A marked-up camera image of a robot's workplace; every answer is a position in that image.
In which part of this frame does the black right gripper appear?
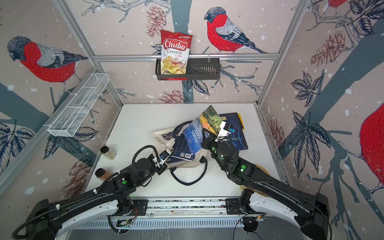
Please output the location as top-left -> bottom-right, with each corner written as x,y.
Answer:
202,127 -> 230,173

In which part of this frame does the blue Little Prince book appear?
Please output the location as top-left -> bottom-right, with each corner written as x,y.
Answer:
228,129 -> 248,151

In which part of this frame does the cream canvas tote bag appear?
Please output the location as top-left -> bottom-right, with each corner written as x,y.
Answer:
152,121 -> 208,186

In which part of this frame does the blue Animal Farm book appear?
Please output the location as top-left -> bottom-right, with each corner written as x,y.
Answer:
183,106 -> 223,155

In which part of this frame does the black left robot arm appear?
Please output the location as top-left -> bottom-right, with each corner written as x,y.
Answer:
12,156 -> 166,240

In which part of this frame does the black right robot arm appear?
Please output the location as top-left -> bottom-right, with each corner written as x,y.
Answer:
201,134 -> 332,240

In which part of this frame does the red Chuba cassava chips bag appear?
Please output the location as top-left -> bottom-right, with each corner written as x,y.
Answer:
160,30 -> 193,75

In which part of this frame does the navy Chinese classics book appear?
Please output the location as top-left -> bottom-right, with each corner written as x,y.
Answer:
169,134 -> 195,163

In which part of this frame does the clear spice jar black lid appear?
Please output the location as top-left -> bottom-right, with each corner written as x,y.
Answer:
100,146 -> 116,160

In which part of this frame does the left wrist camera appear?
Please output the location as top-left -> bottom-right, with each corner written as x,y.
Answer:
159,150 -> 172,165

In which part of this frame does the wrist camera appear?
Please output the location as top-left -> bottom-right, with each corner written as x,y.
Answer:
159,150 -> 172,165
218,121 -> 235,138

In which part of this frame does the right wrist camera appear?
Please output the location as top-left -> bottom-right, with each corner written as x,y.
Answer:
218,121 -> 235,138

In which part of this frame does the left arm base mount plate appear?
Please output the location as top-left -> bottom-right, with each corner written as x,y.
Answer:
113,199 -> 149,217

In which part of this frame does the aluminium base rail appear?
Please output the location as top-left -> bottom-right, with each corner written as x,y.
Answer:
61,195 -> 313,219

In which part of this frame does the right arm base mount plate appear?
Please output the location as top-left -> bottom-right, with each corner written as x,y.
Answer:
225,198 -> 254,215

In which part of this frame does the black wall basket shelf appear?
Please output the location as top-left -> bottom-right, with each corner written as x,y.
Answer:
155,58 -> 221,81

